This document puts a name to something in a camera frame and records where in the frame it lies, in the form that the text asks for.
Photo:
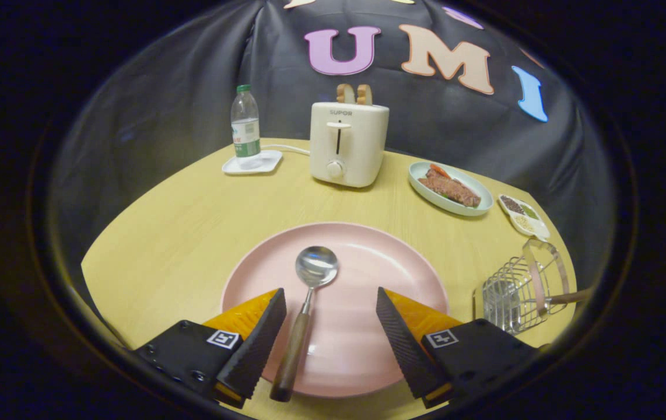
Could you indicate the pink round plate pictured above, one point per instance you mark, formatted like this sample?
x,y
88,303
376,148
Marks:
x,y
368,256

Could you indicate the white divided bean dish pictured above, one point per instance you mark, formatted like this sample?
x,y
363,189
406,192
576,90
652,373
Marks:
x,y
522,219

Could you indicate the cream white toaster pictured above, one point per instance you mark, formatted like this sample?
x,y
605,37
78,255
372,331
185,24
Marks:
x,y
362,146

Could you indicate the orange carrot slice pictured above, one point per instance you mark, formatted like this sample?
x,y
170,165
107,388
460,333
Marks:
x,y
439,170

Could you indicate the white square coaster tray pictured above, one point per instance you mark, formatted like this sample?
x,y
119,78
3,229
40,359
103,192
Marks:
x,y
269,160

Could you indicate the pale green oval plate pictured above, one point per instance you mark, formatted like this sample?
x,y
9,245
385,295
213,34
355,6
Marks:
x,y
426,195

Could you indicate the clear plastic water bottle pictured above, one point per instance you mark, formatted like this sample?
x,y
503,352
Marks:
x,y
245,125

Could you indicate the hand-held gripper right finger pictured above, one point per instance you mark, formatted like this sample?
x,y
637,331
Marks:
x,y
403,344

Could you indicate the black backdrop cloth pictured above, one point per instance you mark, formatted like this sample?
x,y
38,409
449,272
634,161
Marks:
x,y
164,105

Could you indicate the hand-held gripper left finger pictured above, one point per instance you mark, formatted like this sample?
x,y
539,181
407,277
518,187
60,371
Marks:
x,y
257,344

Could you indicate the brown steak piece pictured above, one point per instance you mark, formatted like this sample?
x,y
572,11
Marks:
x,y
449,188

